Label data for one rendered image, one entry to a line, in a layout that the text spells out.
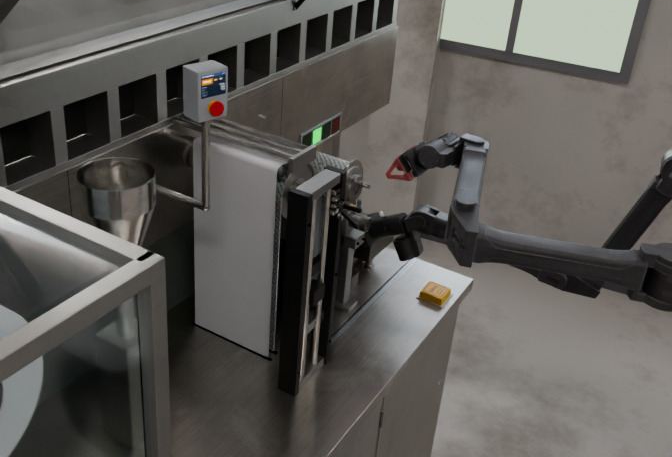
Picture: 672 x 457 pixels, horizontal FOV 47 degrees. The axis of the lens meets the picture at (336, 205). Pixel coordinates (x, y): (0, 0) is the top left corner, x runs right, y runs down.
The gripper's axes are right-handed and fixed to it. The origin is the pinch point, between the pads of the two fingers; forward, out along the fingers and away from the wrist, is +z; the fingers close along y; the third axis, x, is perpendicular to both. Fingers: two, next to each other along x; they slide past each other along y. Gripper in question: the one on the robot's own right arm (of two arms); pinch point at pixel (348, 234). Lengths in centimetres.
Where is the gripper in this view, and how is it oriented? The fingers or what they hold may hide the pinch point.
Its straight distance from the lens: 220.2
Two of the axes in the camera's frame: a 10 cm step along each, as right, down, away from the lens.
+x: -3.7, -9.1, -2.0
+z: -7.8, 1.8, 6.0
